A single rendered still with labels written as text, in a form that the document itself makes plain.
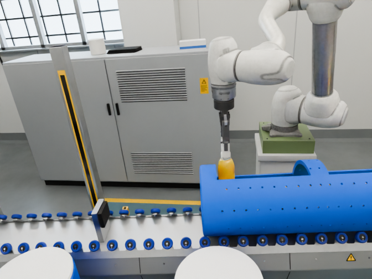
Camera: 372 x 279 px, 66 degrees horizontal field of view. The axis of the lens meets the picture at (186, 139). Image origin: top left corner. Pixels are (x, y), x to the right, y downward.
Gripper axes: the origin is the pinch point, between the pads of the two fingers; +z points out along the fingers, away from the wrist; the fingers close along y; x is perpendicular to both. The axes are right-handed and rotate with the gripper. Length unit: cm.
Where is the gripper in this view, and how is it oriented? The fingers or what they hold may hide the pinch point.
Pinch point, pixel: (225, 147)
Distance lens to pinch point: 114.8
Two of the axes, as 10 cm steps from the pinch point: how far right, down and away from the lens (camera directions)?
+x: 10.0, -0.6, -0.7
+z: 0.8, 9.1, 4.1
